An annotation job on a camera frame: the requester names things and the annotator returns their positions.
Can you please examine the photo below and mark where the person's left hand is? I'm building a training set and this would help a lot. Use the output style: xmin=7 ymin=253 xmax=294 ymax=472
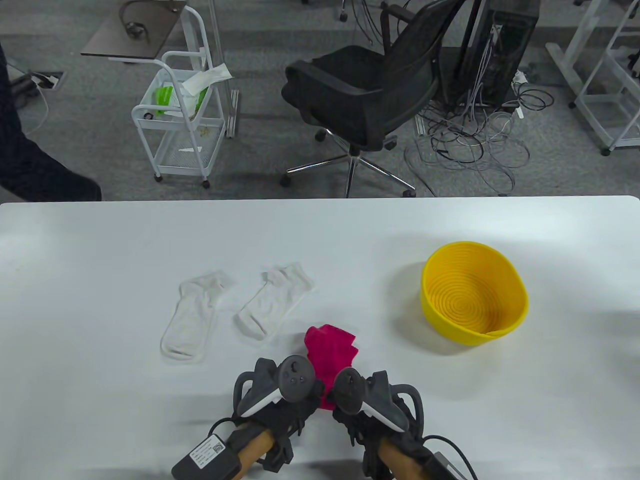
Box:
xmin=235 ymin=384 xmax=326 ymax=442

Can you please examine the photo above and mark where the person's right hand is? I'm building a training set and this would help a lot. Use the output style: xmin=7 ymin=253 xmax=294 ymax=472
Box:
xmin=332 ymin=407 xmax=427 ymax=449

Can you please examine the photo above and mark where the white sock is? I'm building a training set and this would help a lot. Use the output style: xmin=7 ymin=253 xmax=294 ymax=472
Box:
xmin=235 ymin=262 xmax=317 ymax=342
xmin=160 ymin=270 xmax=234 ymax=365

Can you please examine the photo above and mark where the person's left forearm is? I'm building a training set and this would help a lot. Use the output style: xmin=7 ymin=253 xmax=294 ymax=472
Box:
xmin=235 ymin=427 xmax=276 ymax=474

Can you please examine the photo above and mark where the person's right forearm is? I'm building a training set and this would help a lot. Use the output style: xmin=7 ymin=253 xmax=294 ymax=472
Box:
xmin=377 ymin=440 xmax=431 ymax=480

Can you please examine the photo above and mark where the yellow woven basket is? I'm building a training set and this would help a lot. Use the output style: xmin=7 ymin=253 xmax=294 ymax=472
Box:
xmin=421 ymin=241 xmax=530 ymax=347

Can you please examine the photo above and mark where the silver metal stand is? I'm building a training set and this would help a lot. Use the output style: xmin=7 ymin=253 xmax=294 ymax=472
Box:
xmin=209 ymin=0 xmax=241 ymax=140

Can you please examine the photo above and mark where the black mesh office chair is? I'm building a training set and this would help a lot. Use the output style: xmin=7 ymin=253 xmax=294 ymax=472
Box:
xmin=280 ymin=0 xmax=468 ymax=199

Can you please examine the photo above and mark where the white green wipes pack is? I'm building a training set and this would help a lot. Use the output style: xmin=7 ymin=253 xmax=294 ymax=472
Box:
xmin=172 ymin=89 xmax=211 ymax=120

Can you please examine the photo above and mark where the green plastic packet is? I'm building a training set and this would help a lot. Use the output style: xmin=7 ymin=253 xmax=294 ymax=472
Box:
xmin=153 ymin=85 xmax=176 ymax=117

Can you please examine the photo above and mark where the white paper towel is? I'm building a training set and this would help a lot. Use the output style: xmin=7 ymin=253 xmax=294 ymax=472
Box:
xmin=180 ymin=64 xmax=234 ymax=96

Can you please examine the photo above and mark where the white metal rack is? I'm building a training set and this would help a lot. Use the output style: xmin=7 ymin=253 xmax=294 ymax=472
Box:
xmin=574 ymin=0 xmax=640 ymax=157

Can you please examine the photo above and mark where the black computer tower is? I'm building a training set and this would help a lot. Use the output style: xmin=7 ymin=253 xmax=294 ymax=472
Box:
xmin=457 ymin=0 xmax=542 ymax=107

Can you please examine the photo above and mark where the floor power socket box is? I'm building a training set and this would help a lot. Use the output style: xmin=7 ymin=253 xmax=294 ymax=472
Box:
xmin=31 ymin=71 xmax=66 ymax=91

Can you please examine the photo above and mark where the dark brown side table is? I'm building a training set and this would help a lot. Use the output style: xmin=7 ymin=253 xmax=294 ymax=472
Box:
xmin=80 ymin=0 xmax=190 ymax=64

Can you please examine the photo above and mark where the white wire utility cart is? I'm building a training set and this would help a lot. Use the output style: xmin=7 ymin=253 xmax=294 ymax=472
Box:
xmin=131 ymin=5 xmax=227 ymax=190

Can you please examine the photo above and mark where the tangle of floor cables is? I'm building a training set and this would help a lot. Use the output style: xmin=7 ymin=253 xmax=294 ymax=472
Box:
xmin=404 ymin=75 xmax=555 ymax=197

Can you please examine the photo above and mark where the white desk leg frame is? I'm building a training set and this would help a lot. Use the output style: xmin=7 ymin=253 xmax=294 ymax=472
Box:
xmin=545 ymin=0 xmax=608 ymax=109

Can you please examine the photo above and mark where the black coiled cable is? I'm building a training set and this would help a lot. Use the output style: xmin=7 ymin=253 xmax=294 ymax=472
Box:
xmin=120 ymin=0 xmax=150 ymax=41

